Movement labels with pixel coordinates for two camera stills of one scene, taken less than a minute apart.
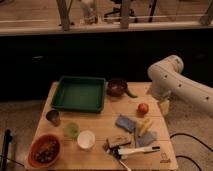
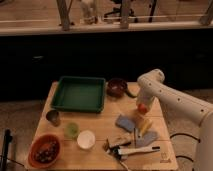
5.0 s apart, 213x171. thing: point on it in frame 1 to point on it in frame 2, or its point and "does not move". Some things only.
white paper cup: [86, 139] does not move
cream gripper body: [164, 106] to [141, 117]
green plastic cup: [71, 130] does not move
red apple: [143, 108] does not move
